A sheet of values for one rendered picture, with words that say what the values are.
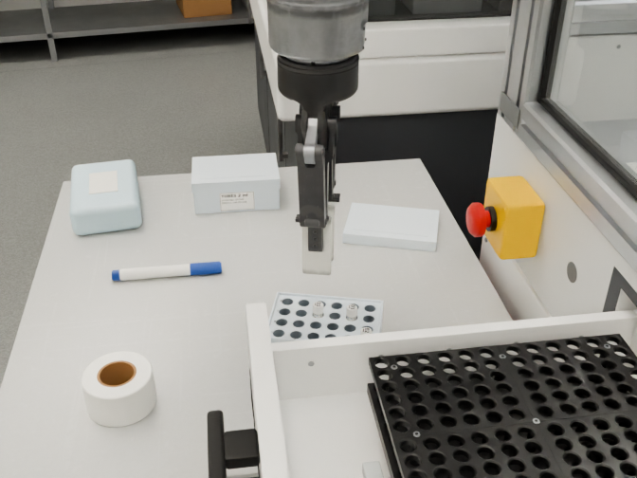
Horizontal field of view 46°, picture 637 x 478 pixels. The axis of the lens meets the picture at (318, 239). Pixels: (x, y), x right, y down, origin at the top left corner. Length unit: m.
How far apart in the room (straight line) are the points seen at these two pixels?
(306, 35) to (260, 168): 0.49
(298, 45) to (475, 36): 0.68
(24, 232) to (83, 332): 1.77
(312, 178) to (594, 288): 0.29
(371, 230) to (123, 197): 0.35
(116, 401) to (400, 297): 0.37
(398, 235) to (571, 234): 0.29
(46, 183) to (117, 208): 1.90
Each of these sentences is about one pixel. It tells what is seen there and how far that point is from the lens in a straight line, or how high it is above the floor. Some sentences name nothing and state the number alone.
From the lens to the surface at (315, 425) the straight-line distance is 0.67.
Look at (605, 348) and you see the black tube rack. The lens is 0.69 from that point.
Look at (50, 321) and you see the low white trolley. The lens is 0.95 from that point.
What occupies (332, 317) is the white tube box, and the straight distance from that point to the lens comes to 0.86.
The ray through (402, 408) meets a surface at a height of 0.90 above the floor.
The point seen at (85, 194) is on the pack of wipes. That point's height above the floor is 0.80.
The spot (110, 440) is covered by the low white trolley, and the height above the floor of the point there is 0.76.
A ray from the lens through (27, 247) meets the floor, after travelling 2.59.
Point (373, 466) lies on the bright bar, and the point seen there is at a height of 0.85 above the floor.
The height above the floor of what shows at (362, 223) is 0.78.
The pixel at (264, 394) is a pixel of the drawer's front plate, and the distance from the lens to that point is 0.56.
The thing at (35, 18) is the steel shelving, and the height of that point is 0.15.
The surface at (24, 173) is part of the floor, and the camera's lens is 3.07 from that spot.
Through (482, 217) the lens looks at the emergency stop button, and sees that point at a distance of 0.86.
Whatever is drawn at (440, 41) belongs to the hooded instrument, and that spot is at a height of 0.93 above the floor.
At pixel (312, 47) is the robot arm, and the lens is 0.66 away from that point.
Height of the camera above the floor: 1.32
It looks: 32 degrees down
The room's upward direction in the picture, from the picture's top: straight up
